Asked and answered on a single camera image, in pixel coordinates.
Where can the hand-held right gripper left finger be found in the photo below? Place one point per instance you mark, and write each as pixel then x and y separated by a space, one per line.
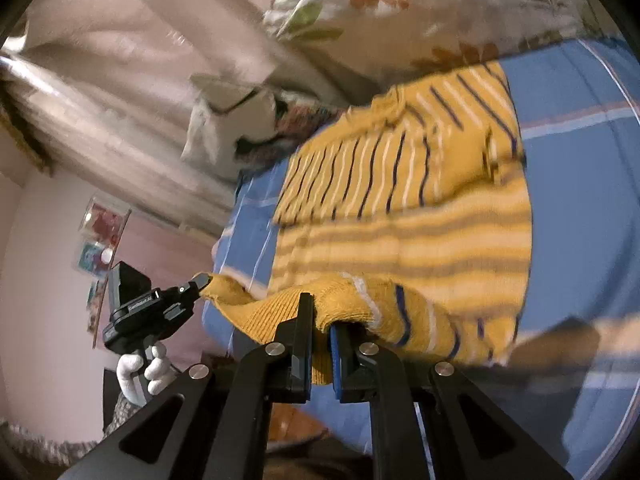
pixel 305 340

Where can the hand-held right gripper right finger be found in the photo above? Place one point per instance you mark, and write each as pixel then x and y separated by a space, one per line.
pixel 338 360

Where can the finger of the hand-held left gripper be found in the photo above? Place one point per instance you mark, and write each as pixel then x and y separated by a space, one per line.
pixel 195 287

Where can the yellow striped sweater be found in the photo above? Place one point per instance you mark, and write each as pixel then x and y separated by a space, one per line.
pixel 400 220

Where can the person's left hand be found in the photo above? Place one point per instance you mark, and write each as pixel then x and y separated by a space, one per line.
pixel 145 375

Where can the white pillow with flower bouquets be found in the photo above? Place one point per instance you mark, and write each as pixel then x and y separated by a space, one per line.
pixel 240 120

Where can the beige curtain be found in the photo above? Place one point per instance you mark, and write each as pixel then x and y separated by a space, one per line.
pixel 150 85

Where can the blue plaid bed sheet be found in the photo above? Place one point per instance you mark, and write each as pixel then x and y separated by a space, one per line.
pixel 575 185

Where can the white leaf print pillow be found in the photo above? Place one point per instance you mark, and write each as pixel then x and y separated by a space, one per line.
pixel 430 10

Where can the colourful wall posters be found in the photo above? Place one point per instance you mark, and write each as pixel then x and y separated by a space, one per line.
pixel 112 275

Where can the small wall poster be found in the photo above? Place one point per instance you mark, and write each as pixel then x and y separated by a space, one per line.
pixel 95 295

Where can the blue wall poster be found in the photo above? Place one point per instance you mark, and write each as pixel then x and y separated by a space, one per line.
pixel 91 259

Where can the red wall poster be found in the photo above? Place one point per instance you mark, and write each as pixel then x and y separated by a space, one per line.
pixel 102 222

